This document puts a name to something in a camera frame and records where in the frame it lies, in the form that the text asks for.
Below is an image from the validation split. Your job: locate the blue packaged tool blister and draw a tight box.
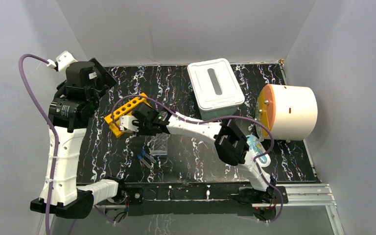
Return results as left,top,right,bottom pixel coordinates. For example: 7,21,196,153
246,135,271,167

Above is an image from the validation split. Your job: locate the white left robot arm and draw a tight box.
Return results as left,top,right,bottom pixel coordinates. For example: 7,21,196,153
30,58,127,219

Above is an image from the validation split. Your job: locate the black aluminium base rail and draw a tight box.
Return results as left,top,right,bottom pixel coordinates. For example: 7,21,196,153
44,181,338,224

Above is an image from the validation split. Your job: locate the white bin lid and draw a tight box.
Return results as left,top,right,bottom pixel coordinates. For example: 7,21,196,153
188,58,245,112

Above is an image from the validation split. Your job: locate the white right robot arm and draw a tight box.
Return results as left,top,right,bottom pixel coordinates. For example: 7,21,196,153
119,103,283,203

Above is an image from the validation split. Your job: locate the yellow test tube rack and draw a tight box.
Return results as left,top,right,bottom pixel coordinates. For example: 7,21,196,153
104,97,150,138

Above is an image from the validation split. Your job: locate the clear well plate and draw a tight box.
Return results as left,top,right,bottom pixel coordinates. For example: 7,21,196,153
150,133,169,156

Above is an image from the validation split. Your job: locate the mint green plastic bin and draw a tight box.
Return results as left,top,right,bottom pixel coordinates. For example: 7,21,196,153
199,105,238,120

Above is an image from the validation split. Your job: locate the blue capped tube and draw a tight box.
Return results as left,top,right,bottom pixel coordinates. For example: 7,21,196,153
138,155,151,168
141,151,157,163

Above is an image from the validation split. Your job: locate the white orange centrifuge drum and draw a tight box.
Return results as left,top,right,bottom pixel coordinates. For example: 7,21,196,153
256,84,318,141

